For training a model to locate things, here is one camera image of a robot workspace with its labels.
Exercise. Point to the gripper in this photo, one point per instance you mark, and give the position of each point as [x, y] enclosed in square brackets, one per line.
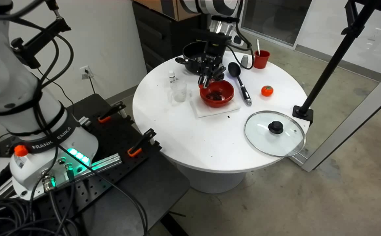
[214, 52]

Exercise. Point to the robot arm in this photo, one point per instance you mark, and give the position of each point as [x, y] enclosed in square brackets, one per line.
[3, 82]

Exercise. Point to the dark beans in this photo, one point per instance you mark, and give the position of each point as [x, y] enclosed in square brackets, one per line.
[215, 95]

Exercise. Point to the red bowl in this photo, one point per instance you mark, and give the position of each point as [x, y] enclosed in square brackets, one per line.
[217, 98]

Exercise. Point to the clear glass jar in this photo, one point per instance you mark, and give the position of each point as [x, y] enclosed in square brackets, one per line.
[179, 91]

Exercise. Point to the small metal spoon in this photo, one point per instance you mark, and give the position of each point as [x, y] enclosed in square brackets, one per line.
[258, 46]

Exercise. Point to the black cooking pot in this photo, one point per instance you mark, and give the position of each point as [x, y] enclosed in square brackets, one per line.
[192, 54]

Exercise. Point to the black ladle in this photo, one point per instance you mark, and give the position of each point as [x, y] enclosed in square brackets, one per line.
[243, 90]

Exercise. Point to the grey shaker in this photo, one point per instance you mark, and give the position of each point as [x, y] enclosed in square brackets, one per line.
[244, 60]

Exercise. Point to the white square mat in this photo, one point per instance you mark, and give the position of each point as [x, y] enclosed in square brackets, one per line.
[200, 110]

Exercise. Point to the small clear bottle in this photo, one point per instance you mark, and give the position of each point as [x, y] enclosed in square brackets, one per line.
[172, 77]

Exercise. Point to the red cup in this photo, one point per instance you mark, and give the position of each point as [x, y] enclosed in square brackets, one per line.
[261, 60]

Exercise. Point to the orange toy tomato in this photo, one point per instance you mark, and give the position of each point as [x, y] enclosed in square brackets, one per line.
[266, 91]

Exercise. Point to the black cabinet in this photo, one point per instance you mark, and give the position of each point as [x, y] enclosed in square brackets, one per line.
[157, 39]

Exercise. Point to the cardboard box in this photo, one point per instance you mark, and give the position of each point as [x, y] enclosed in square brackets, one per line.
[164, 8]

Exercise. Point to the window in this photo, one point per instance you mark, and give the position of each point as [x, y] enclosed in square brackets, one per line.
[275, 19]

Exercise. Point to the glass pot lid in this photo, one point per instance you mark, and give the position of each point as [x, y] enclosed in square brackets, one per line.
[275, 134]

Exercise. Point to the black clamp with orange grip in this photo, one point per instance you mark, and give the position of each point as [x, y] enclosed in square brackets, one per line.
[141, 142]
[111, 112]

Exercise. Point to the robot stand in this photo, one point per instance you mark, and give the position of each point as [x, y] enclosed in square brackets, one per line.
[151, 186]

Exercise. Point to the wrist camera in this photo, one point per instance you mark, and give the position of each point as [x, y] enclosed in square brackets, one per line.
[210, 34]

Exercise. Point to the wall socket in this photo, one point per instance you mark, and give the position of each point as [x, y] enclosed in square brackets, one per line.
[86, 72]

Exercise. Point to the aluminium rail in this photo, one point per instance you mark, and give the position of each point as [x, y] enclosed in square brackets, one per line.
[106, 163]

